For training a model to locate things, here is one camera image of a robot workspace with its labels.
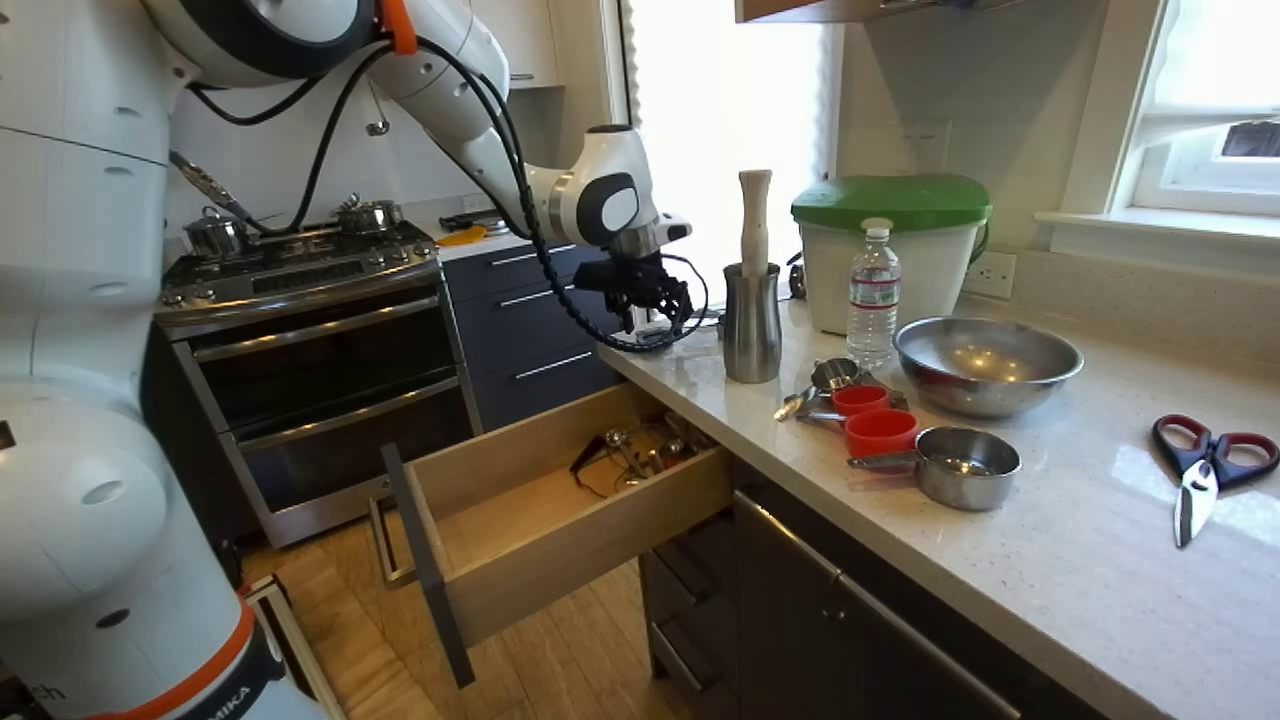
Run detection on small red measuring cup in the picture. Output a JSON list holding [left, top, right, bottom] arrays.
[[829, 384, 894, 417]]

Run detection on steel mixing bowl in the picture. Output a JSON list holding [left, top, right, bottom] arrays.
[[892, 316, 1086, 420]]

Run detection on red and black scissors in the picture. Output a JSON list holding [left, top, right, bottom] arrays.
[[1151, 413, 1280, 550]]

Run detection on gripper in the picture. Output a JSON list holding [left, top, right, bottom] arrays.
[[616, 254, 694, 337]]

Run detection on small oven door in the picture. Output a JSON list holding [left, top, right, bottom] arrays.
[[220, 376, 483, 550]]

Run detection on large oven door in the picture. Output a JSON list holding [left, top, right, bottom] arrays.
[[174, 283, 463, 433]]

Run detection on steel pot with lid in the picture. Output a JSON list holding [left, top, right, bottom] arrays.
[[182, 205, 252, 260], [332, 193, 405, 237]]

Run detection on white bin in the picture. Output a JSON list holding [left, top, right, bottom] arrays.
[[798, 220, 991, 337]]

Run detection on steel door handle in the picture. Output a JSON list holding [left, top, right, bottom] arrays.
[[734, 490, 843, 583], [838, 574, 1023, 720]]

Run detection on large steel measuring cup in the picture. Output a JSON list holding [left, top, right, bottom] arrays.
[[847, 426, 1024, 513]]

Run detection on dark cabinet door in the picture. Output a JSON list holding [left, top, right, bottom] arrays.
[[834, 574, 1023, 720], [733, 489, 843, 720]]

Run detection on window with blind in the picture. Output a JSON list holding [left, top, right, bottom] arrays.
[[618, 0, 843, 306]]

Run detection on large oven door handle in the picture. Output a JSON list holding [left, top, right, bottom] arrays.
[[190, 295, 442, 364]]

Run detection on dark blue drawer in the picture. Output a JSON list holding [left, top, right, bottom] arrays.
[[450, 284, 613, 378], [442, 241, 605, 302], [464, 345, 623, 433]]

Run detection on open wooden drawer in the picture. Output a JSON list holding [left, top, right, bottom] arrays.
[[380, 380, 737, 690]]

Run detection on green bin lid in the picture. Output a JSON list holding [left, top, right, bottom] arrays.
[[789, 173, 994, 237]]

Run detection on wooden wall cabinet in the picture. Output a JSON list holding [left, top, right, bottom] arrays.
[[734, 0, 1003, 25]]

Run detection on small oven door handle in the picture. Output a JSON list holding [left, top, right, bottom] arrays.
[[234, 376, 462, 454]]

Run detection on dark lower drawer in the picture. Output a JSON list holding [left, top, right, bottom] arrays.
[[640, 510, 741, 626], [642, 595, 741, 720]]

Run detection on steel drawer handle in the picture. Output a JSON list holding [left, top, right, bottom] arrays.
[[489, 244, 578, 268], [497, 284, 578, 309], [367, 495, 418, 592], [512, 350, 595, 382]]

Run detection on white switch plate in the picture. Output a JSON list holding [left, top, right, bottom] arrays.
[[904, 119, 953, 174]]

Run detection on large red measuring cup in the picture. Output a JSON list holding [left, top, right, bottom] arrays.
[[842, 408, 920, 462]]

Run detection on white wall socket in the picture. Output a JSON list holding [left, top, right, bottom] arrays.
[[961, 249, 1019, 302]]

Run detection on heap of kitchen utensils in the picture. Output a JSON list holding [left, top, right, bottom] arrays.
[[569, 413, 713, 498]]

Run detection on stainless steel stove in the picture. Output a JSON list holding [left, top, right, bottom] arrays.
[[154, 213, 483, 550]]

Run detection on white wall cabinet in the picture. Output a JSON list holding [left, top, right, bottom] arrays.
[[468, 0, 563, 92]]

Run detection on white pestle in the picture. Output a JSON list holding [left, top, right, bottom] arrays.
[[737, 169, 774, 280]]

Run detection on clear water bottle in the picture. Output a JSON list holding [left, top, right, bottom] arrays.
[[846, 217, 903, 372]]

